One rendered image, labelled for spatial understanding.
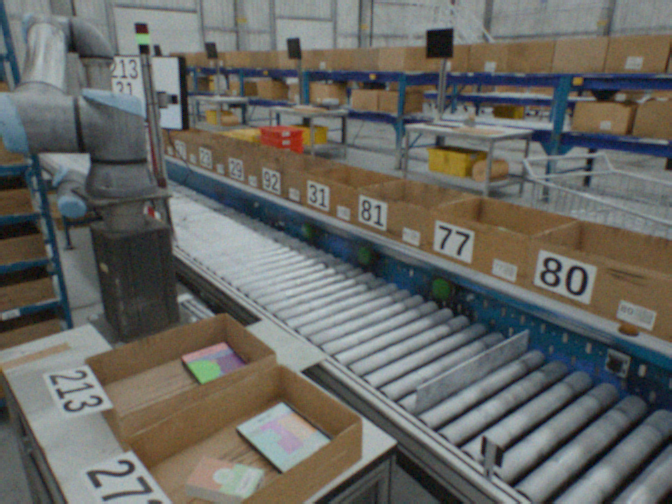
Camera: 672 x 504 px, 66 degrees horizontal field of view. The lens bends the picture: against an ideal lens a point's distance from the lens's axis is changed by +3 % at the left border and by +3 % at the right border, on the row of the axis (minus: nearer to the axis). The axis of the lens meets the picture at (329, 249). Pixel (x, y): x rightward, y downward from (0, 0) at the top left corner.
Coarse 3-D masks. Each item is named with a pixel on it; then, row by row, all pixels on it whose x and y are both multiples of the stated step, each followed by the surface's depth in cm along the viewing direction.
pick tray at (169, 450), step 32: (256, 384) 118; (288, 384) 121; (192, 416) 108; (224, 416) 114; (256, 416) 117; (320, 416) 114; (352, 416) 105; (128, 448) 96; (160, 448) 104; (192, 448) 108; (224, 448) 108; (320, 448) 95; (352, 448) 102; (160, 480) 100; (288, 480) 91; (320, 480) 98
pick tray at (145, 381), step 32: (224, 320) 147; (128, 352) 131; (160, 352) 137; (192, 352) 143; (256, 352) 135; (128, 384) 129; (160, 384) 129; (192, 384) 129; (224, 384) 118; (128, 416) 105; (160, 416) 109
